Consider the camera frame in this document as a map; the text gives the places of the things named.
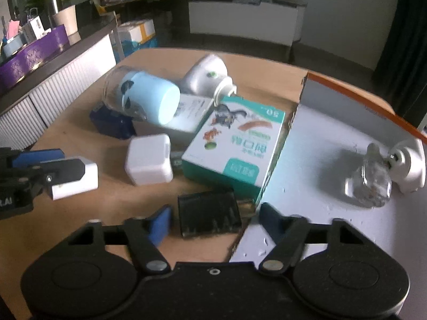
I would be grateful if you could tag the purple patterned box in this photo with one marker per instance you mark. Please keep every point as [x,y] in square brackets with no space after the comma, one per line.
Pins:
[30,56]

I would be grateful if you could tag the small white carton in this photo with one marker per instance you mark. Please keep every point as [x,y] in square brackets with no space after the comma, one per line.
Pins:
[33,26]

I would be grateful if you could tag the potted plant in white pot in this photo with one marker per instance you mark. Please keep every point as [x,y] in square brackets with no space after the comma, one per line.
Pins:
[66,20]

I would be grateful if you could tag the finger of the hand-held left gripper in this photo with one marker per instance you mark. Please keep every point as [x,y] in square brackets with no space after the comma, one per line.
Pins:
[63,172]
[36,157]

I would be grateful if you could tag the black rectangular case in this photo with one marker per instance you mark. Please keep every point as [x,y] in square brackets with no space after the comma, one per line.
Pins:
[208,215]

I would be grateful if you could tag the white plastic holder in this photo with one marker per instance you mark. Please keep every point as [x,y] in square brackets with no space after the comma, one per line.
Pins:
[407,166]

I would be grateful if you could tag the white and yellow cardboard box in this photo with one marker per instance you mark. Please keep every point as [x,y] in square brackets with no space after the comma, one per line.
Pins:
[136,30]

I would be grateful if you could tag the curved counter with ribbed front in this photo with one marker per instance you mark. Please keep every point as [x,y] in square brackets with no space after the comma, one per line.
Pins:
[66,80]

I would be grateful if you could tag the blue plastic packages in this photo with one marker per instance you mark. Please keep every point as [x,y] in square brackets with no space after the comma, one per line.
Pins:
[133,49]

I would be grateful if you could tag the white square plastic box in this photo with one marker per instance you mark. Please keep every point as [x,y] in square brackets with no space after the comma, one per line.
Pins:
[148,161]

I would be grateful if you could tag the low white TV cabinet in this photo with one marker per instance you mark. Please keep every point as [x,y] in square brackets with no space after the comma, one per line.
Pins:
[240,20]

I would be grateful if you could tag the blue plastic floss box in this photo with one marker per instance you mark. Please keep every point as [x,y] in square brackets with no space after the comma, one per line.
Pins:
[113,125]

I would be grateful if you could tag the white printed leaflet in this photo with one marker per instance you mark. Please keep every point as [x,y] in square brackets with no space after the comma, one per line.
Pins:
[191,113]

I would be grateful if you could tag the white power adapter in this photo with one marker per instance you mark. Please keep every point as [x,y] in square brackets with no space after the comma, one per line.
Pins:
[85,180]
[203,73]

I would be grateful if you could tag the metal thermos bottle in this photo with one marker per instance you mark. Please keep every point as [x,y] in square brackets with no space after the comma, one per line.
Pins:
[53,8]

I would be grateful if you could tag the grey cardboard tray orange rim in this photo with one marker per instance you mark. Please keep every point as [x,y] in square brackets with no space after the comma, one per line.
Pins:
[317,140]

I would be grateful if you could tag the dark green curtain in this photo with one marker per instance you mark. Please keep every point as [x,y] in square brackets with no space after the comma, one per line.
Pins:
[403,40]

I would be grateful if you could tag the teal and white carton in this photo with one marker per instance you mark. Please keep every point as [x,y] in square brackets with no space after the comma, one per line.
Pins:
[233,146]

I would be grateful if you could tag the small clear glass bottle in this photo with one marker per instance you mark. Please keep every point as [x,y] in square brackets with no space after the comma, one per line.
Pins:
[368,180]

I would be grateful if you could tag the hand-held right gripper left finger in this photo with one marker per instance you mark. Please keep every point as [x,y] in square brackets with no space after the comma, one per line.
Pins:
[161,223]

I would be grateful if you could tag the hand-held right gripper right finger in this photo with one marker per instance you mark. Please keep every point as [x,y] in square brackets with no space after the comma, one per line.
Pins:
[272,221]

